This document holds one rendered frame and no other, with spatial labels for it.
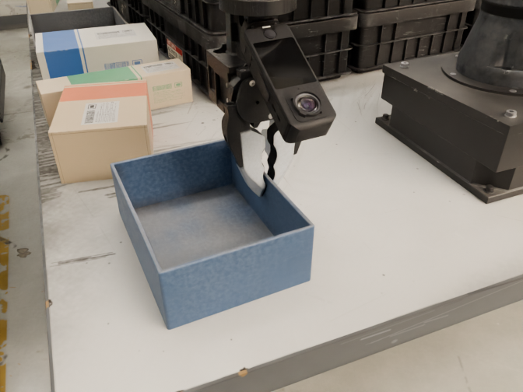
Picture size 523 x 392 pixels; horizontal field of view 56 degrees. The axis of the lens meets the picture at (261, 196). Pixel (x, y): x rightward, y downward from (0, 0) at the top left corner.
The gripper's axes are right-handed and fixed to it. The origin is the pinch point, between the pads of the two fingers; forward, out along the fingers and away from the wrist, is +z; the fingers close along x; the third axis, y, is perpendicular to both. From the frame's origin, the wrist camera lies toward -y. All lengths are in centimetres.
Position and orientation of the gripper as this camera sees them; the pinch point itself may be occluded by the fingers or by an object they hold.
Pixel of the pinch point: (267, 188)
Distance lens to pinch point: 54.4
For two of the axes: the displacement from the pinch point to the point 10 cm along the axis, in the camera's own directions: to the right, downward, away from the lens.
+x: -9.0, 2.4, -3.6
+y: -4.3, -5.1, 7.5
